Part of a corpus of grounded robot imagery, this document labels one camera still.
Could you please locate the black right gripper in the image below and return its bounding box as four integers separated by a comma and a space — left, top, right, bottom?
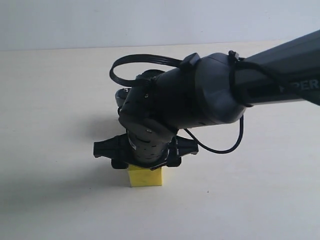
93, 133, 199, 170

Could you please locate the yellow cube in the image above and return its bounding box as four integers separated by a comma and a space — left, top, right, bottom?
127, 165, 163, 187

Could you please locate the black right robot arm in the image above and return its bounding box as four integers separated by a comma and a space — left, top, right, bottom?
93, 31, 320, 170

